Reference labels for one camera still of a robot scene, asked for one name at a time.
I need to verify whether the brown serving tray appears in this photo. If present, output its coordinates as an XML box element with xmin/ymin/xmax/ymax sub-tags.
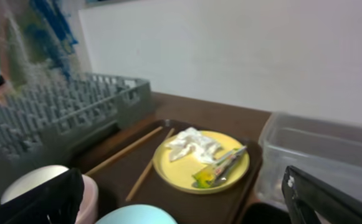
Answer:
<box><xmin>71</xmin><ymin>120</ymin><xmax>262</xmax><ymax>223</ymax></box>

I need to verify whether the yellow plate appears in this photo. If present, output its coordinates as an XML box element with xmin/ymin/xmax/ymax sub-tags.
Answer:
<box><xmin>152</xmin><ymin>136</ymin><xmax>252</xmax><ymax>194</ymax></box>

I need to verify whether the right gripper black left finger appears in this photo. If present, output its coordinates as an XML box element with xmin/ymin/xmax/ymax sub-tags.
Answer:
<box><xmin>0</xmin><ymin>168</ymin><xmax>84</xmax><ymax>224</ymax></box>

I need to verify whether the left wooden chopstick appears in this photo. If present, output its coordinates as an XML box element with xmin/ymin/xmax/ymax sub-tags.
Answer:
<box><xmin>85</xmin><ymin>126</ymin><xmax>163</xmax><ymax>176</ymax></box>

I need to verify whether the light blue bowl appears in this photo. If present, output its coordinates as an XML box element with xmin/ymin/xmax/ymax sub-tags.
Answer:
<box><xmin>96</xmin><ymin>204</ymin><xmax>177</xmax><ymax>224</ymax></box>

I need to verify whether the pink bowl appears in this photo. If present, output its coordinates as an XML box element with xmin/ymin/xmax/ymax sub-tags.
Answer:
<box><xmin>1</xmin><ymin>165</ymin><xmax>98</xmax><ymax>224</ymax></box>

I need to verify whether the grey dish rack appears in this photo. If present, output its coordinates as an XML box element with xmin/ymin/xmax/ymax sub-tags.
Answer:
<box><xmin>0</xmin><ymin>73</ymin><xmax>154</xmax><ymax>161</ymax></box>

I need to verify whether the right wooden chopstick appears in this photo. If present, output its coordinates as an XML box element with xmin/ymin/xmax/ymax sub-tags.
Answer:
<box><xmin>125</xmin><ymin>126</ymin><xmax>163</xmax><ymax>202</ymax></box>

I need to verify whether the white napkin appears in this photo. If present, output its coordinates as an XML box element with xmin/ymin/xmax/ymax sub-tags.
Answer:
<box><xmin>165</xmin><ymin>128</ymin><xmax>222</xmax><ymax>164</ymax></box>

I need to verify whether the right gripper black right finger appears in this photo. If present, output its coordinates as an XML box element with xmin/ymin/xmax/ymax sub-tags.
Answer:
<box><xmin>282</xmin><ymin>166</ymin><xmax>362</xmax><ymax>224</ymax></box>

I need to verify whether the clear plastic bin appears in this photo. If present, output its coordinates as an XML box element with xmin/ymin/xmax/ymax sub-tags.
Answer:
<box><xmin>254</xmin><ymin>113</ymin><xmax>362</xmax><ymax>210</ymax></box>

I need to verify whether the wooden chopstick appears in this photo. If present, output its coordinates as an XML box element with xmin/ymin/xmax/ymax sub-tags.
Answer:
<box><xmin>85</xmin><ymin>126</ymin><xmax>163</xmax><ymax>176</ymax></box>
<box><xmin>125</xmin><ymin>126</ymin><xmax>163</xmax><ymax>202</ymax></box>

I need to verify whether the black waste tray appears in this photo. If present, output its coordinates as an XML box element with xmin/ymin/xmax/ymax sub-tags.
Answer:
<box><xmin>240</xmin><ymin>203</ymin><xmax>292</xmax><ymax>224</ymax></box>

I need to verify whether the yellow green snack wrapper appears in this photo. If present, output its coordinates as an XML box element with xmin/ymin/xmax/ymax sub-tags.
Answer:
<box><xmin>191</xmin><ymin>146</ymin><xmax>247</xmax><ymax>189</ymax></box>

